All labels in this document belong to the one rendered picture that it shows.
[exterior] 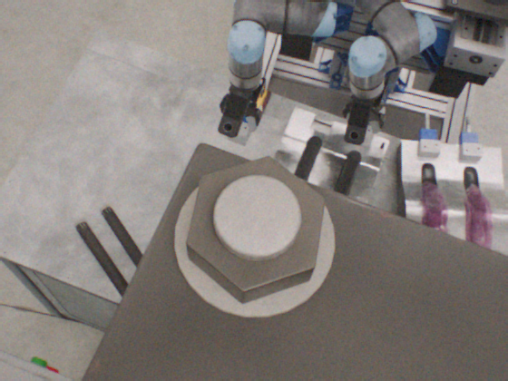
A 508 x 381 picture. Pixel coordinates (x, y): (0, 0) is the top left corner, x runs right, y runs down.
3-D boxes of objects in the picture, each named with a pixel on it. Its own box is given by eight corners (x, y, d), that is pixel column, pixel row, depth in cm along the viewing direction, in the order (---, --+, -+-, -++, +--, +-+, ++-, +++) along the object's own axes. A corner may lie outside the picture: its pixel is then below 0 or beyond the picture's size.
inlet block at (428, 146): (415, 117, 191) (420, 107, 186) (434, 119, 191) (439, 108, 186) (415, 160, 186) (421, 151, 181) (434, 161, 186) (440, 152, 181)
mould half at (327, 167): (292, 123, 192) (297, 97, 180) (382, 156, 189) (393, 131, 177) (221, 287, 172) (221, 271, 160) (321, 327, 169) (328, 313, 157)
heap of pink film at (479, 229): (415, 180, 180) (423, 167, 173) (485, 186, 180) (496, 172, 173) (417, 278, 169) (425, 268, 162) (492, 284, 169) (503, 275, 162)
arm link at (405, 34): (410, -10, 149) (366, 17, 148) (442, 29, 145) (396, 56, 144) (407, 11, 156) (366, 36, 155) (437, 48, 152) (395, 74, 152)
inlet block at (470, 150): (454, 121, 191) (461, 110, 186) (473, 122, 191) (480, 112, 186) (456, 163, 186) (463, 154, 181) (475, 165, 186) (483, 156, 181)
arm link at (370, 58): (396, 52, 143) (361, 73, 142) (395, 78, 153) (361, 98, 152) (375, 24, 145) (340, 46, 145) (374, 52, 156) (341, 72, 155)
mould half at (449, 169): (396, 149, 190) (406, 129, 180) (493, 157, 190) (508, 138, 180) (398, 333, 169) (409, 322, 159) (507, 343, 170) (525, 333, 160)
